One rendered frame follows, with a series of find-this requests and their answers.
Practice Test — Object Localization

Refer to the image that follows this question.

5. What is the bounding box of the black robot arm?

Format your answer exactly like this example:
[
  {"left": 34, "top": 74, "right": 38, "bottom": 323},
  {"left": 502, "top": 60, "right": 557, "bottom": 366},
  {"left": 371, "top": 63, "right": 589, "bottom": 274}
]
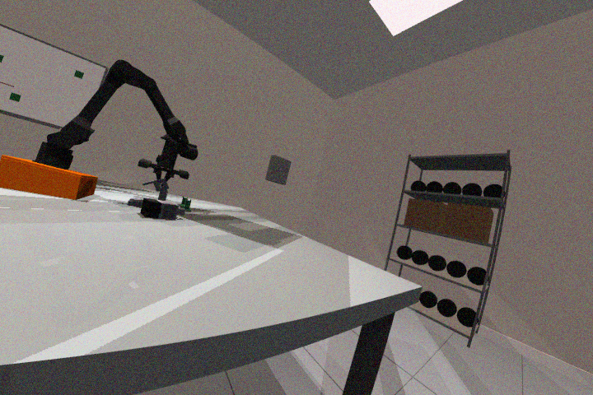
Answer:
[{"left": 32, "top": 59, "right": 198, "bottom": 170}]

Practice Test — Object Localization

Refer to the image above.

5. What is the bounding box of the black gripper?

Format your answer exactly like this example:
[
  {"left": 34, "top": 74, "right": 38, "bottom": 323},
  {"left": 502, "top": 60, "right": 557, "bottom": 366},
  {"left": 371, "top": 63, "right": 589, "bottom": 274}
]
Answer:
[{"left": 138, "top": 151, "right": 189, "bottom": 181}]

